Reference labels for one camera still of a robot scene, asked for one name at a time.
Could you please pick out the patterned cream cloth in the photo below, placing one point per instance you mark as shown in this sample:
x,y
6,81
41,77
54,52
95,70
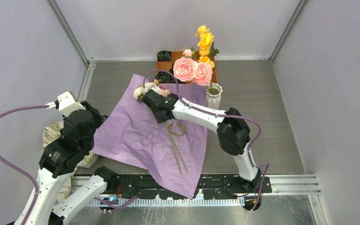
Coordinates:
x,y
50,134

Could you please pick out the white ribbed ceramic vase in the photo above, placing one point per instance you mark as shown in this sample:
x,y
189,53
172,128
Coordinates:
x,y
213,96

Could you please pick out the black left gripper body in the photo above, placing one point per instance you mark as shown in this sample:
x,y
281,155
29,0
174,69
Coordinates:
x,y
99,120

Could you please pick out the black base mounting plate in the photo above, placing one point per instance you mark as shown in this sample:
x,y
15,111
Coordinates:
x,y
211,186

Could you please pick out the white rose stem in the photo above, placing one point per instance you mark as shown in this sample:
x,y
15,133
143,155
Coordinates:
x,y
139,94

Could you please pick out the large pink rose stem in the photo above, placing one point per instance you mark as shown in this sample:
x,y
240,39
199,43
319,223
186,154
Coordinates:
x,y
186,69

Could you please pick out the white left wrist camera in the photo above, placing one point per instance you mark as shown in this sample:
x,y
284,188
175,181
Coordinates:
x,y
66,103

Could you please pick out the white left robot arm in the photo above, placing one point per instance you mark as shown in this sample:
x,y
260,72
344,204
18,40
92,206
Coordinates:
x,y
58,161

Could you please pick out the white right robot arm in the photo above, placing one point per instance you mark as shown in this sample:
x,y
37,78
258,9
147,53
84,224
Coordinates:
x,y
231,128

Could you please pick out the dark rolled sock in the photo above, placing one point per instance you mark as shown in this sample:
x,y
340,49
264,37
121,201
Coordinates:
x,y
163,56
163,77

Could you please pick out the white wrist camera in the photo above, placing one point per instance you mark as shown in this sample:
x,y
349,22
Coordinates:
x,y
66,103
155,89

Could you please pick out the purple wrapping paper sheet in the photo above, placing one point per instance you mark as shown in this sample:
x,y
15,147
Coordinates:
x,y
131,135

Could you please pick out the orange compartment tray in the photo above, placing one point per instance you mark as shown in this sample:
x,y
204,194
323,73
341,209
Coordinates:
x,y
168,65

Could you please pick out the yellow flower stem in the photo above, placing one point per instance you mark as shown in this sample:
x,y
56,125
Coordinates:
x,y
207,50

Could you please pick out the small pale pink rose stem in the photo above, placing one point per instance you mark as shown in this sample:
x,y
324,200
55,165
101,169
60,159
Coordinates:
x,y
180,162

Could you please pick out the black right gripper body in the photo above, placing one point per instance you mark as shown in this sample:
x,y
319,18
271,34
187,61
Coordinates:
x,y
159,119

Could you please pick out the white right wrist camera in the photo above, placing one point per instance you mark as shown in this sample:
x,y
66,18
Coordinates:
x,y
155,89

